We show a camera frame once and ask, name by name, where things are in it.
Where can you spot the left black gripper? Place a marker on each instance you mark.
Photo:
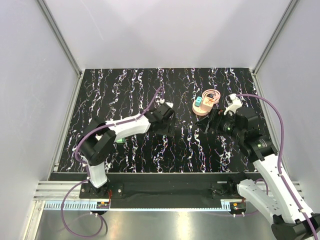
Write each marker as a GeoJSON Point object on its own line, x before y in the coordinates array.
{"type": "Point", "coordinates": [169, 130]}

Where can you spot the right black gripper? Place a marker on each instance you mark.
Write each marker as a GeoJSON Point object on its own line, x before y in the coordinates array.
{"type": "Point", "coordinates": [217, 117]}

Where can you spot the pink round power socket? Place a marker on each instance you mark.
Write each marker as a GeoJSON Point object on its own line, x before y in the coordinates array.
{"type": "Point", "coordinates": [201, 110]}

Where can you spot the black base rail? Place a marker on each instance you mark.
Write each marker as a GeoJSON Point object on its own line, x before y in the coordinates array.
{"type": "Point", "coordinates": [166, 191]}

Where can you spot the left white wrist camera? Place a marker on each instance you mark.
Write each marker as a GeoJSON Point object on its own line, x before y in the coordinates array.
{"type": "Point", "coordinates": [166, 103]}

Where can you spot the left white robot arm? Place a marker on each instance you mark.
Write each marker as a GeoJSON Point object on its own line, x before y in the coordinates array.
{"type": "Point", "coordinates": [97, 141]}

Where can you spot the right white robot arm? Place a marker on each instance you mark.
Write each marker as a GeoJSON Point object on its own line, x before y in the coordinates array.
{"type": "Point", "coordinates": [289, 216]}

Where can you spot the green plug adapter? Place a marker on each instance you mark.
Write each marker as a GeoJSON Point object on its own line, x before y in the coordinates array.
{"type": "Point", "coordinates": [121, 141]}

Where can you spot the white slotted cable duct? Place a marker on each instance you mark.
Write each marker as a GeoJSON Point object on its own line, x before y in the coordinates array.
{"type": "Point", "coordinates": [77, 205]}

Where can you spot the pink cube adapter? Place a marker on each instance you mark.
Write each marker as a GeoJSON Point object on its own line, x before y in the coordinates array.
{"type": "Point", "coordinates": [207, 103]}

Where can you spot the black marbled mat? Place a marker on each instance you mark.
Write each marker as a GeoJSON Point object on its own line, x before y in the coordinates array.
{"type": "Point", "coordinates": [114, 94]}

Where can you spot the teal USB charger plug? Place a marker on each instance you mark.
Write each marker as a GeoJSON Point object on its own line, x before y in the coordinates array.
{"type": "Point", "coordinates": [198, 101]}

